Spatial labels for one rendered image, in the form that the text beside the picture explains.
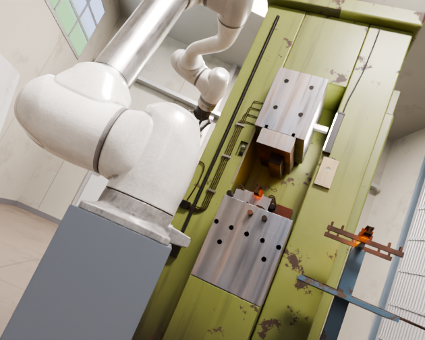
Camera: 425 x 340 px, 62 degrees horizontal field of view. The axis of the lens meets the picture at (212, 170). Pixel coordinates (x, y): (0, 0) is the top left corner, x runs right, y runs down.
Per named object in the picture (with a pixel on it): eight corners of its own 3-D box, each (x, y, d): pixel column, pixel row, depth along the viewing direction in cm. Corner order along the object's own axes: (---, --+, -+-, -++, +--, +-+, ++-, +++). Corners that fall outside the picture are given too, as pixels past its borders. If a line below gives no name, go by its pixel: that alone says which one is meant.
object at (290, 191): (292, 234, 227) (338, 112, 245) (234, 211, 239) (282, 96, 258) (292, 236, 237) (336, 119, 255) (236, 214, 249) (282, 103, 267)
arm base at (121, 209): (187, 255, 65) (199, 227, 66) (75, 206, 64) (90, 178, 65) (183, 249, 83) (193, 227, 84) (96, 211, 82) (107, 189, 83)
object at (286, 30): (159, 355, 189) (307, 11, 235) (120, 333, 197) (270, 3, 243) (182, 343, 230) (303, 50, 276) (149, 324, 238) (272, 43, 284)
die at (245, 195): (266, 212, 187) (272, 197, 189) (231, 198, 193) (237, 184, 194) (270, 224, 226) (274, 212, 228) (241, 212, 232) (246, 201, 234)
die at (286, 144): (290, 152, 194) (295, 137, 196) (256, 142, 200) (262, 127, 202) (289, 174, 233) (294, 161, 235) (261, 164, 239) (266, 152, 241)
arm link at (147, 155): (173, 214, 66) (219, 113, 71) (85, 175, 66) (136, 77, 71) (175, 218, 82) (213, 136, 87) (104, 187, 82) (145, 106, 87)
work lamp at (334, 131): (334, 154, 199) (382, 24, 217) (322, 150, 201) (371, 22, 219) (333, 156, 203) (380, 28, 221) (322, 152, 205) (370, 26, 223)
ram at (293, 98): (320, 145, 192) (343, 83, 200) (253, 124, 203) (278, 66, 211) (314, 168, 231) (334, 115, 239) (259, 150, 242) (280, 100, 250)
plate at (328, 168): (329, 188, 196) (339, 161, 199) (313, 183, 198) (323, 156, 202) (328, 189, 198) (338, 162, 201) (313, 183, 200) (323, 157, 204)
